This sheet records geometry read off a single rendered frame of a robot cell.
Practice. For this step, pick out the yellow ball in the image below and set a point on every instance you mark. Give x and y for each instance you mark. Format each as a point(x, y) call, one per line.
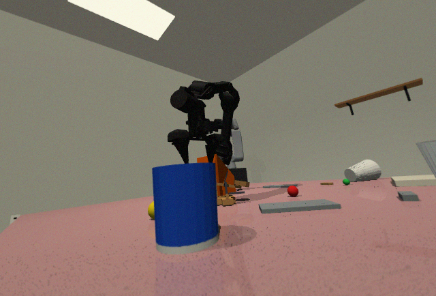
point(151, 210)

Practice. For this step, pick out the dark red ball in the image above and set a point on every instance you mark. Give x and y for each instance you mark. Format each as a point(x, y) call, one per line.
point(292, 191)

